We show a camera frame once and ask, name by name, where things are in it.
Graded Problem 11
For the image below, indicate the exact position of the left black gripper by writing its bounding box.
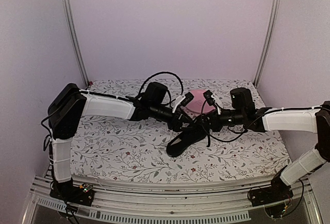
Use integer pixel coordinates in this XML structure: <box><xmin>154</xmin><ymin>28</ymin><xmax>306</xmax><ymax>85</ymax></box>
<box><xmin>151</xmin><ymin>102</ymin><xmax>197</xmax><ymax>132</ymax></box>

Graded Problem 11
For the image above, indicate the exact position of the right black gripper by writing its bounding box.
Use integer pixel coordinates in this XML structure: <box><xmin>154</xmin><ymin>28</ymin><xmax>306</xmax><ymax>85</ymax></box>
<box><xmin>197</xmin><ymin>108</ymin><xmax>245</xmax><ymax>132</ymax></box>

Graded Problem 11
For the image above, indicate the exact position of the black shoe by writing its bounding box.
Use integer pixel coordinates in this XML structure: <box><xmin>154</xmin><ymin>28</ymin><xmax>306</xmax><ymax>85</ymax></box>
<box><xmin>166</xmin><ymin>125</ymin><xmax>208</xmax><ymax>158</ymax></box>

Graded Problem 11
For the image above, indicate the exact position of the black shoelace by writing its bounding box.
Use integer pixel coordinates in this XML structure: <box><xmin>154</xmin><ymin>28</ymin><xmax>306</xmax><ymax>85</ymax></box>
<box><xmin>180</xmin><ymin>115</ymin><xmax>213</xmax><ymax>147</ymax></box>

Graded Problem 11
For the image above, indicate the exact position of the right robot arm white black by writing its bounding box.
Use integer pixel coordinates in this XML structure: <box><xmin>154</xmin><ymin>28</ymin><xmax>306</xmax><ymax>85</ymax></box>
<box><xmin>203</xmin><ymin>88</ymin><xmax>329</xmax><ymax>201</ymax></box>

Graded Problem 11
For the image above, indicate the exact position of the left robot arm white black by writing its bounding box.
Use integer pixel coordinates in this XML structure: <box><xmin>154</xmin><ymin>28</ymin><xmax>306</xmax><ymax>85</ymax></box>
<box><xmin>43</xmin><ymin>82</ymin><xmax>193</xmax><ymax>200</ymax></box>

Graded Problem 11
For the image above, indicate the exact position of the pink plate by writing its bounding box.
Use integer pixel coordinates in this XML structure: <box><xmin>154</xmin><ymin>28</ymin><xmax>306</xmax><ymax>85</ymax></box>
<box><xmin>184</xmin><ymin>89</ymin><xmax>206</xmax><ymax>114</ymax></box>

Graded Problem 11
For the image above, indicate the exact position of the floral patterned table mat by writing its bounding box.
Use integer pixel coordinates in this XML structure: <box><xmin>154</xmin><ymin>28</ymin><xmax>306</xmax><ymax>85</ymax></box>
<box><xmin>51</xmin><ymin>78</ymin><xmax>296</xmax><ymax>184</ymax></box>

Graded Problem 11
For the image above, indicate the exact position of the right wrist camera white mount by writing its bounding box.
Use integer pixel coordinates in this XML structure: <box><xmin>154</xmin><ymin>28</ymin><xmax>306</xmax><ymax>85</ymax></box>
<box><xmin>203</xmin><ymin>90</ymin><xmax>222</xmax><ymax>115</ymax></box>

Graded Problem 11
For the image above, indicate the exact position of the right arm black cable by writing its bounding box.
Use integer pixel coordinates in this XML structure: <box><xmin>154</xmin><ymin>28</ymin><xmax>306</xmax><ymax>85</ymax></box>
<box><xmin>210</xmin><ymin>126</ymin><xmax>258</xmax><ymax>142</ymax></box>

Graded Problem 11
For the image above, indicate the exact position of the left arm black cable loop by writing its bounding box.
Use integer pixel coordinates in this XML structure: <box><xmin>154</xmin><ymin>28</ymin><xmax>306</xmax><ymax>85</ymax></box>
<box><xmin>138</xmin><ymin>71</ymin><xmax>185</xmax><ymax>104</ymax></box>

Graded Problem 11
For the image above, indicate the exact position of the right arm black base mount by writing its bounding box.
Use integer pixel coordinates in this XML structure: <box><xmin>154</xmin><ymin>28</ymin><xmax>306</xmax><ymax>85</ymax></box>
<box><xmin>247</xmin><ymin>184</ymin><xmax>293</xmax><ymax>206</ymax></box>

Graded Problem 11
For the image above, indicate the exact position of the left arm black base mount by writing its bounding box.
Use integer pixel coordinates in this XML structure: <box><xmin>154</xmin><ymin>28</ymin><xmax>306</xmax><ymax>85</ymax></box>
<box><xmin>49</xmin><ymin>182</ymin><xmax>95</xmax><ymax>206</ymax></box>

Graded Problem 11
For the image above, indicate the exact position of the right aluminium frame post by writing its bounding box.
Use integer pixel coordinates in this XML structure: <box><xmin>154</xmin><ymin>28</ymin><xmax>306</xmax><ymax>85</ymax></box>
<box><xmin>253</xmin><ymin>0</ymin><xmax>281</xmax><ymax>88</ymax></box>

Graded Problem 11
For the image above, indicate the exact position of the aluminium frame post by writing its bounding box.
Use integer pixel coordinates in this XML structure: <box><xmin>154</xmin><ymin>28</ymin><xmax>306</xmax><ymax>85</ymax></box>
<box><xmin>253</xmin><ymin>0</ymin><xmax>281</xmax><ymax>88</ymax></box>
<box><xmin>62</xmin><ymin>0</ymin><xmax>90</xmax><ymax>87</ymax></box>

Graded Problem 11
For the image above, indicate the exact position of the left aluminium frame post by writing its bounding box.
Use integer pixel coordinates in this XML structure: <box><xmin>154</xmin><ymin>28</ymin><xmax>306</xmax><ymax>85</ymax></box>
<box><xmin>62</xmin><ymin>0</ymin><xmax>90</xmax><ymax>87</ymax></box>

